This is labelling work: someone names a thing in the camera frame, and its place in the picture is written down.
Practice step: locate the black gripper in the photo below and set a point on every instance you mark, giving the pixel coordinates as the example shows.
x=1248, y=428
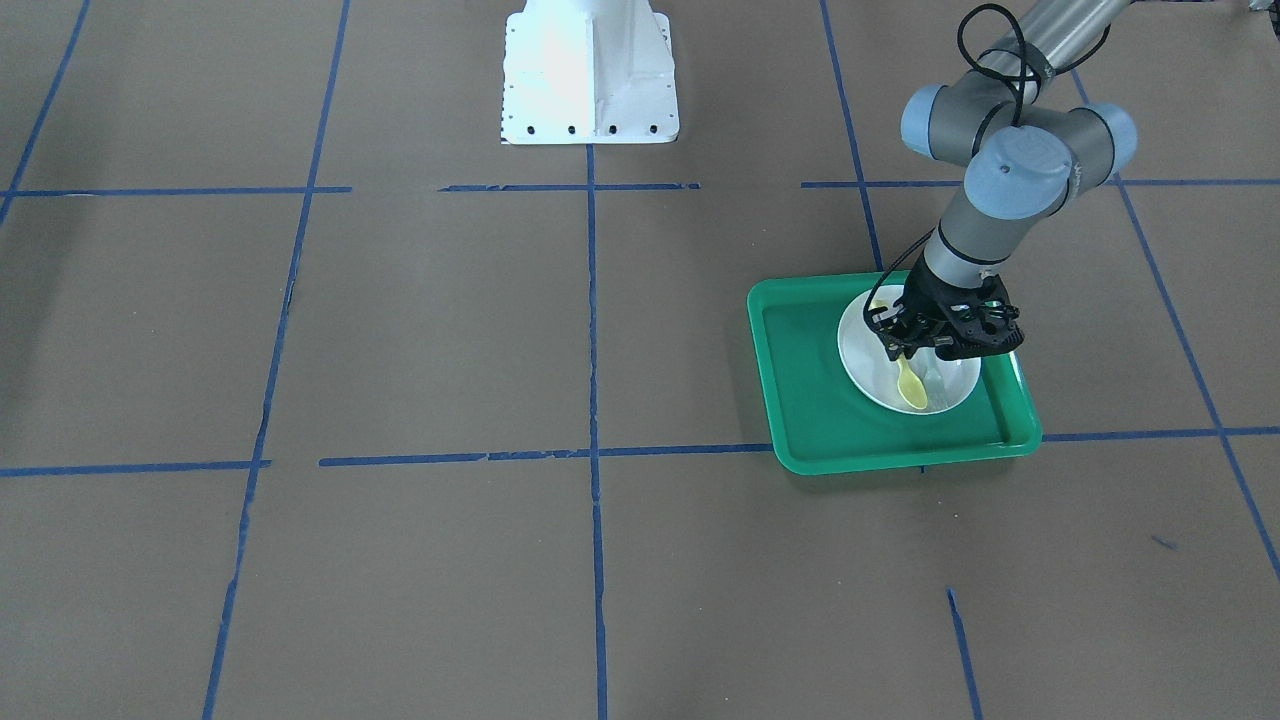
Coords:
x=922, y=302

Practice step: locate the yellow plastic spoon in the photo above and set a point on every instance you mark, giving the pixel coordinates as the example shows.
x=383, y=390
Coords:
x=910, y=385

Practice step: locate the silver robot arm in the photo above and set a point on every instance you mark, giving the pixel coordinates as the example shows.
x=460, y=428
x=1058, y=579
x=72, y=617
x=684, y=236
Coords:
x=1021, y=163

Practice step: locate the white round plate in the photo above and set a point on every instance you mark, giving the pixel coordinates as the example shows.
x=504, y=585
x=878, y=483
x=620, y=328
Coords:
x=869, y=368

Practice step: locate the pale green plastic fork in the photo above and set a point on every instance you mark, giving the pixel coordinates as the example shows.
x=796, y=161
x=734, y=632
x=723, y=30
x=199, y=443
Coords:
x=936, y=382

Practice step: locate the green plastic tray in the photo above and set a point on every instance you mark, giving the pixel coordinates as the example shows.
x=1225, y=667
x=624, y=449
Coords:
x=822, y=424

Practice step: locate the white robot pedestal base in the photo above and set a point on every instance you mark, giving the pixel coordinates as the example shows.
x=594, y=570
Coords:
x=579, y=72

